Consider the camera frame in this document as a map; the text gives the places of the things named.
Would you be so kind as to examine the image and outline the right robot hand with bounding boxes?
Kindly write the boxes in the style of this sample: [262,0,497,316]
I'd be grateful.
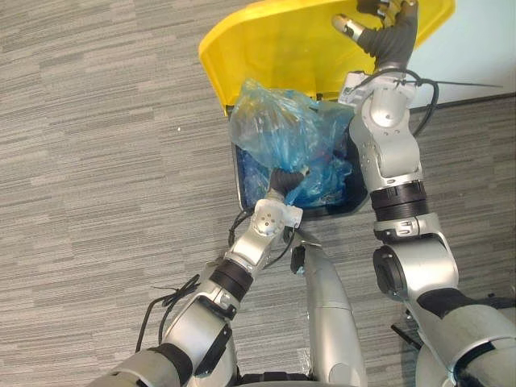
[330,0,419,70]

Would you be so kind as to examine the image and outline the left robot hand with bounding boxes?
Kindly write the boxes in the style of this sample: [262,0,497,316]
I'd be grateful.
[267,167,311,203]

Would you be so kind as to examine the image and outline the blue plastic rubbish bag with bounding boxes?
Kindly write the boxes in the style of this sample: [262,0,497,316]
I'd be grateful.
[227,77,356,209]

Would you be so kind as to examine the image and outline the yellow trash can lid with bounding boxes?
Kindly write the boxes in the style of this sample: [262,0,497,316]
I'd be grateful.
[198,0,456,118]

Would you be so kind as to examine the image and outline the dark large trash can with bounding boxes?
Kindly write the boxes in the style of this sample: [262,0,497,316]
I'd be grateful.
[229,93,368,221]

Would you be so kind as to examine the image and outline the black zip tie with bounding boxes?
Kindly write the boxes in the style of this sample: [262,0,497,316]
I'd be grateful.
[397,78,505,89]

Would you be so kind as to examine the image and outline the silver robot leg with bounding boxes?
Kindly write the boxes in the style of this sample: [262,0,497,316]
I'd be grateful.
[290,231,368,387]

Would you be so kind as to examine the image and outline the dark robot torso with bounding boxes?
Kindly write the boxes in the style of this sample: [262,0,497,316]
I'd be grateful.
[235,370,319,387]

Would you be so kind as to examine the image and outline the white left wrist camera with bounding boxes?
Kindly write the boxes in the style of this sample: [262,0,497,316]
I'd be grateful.
[281,203,305,231]

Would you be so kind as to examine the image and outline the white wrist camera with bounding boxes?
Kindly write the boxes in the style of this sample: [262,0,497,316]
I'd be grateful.
[281,203,305,231]
[337,71,378,106]

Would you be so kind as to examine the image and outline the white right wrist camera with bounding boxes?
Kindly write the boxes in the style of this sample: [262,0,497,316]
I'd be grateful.
[337,71,378,106]

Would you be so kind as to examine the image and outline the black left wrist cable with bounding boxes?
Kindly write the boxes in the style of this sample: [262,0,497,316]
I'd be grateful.
[227,209,299,270]

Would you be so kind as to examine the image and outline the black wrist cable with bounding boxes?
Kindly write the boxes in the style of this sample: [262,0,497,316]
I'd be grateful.
[372,68,440,136]
[227,209,299,270]

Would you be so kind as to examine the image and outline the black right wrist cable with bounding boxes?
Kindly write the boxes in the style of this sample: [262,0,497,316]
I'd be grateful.
[372,68,440,136]

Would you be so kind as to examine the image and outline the black left elbow cable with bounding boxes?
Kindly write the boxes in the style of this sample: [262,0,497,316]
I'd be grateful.
[135,273,202,352]

